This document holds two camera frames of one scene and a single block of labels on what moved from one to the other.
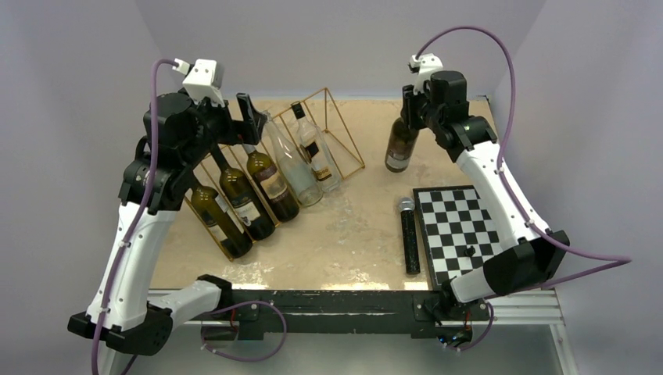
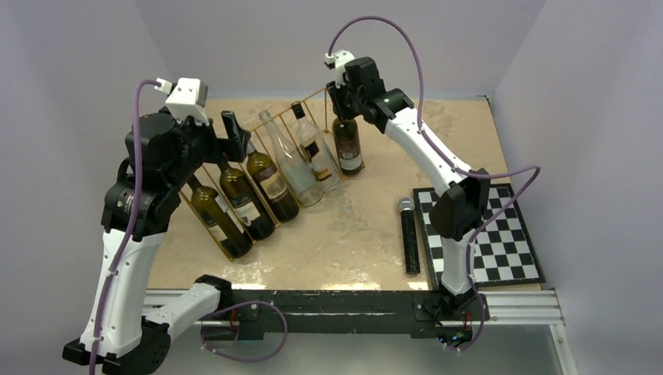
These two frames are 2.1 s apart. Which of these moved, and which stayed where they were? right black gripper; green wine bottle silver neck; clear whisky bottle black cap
Moved: right black gripper
Stayed: clear whisky bottle black cap; green wine bottle silver neck
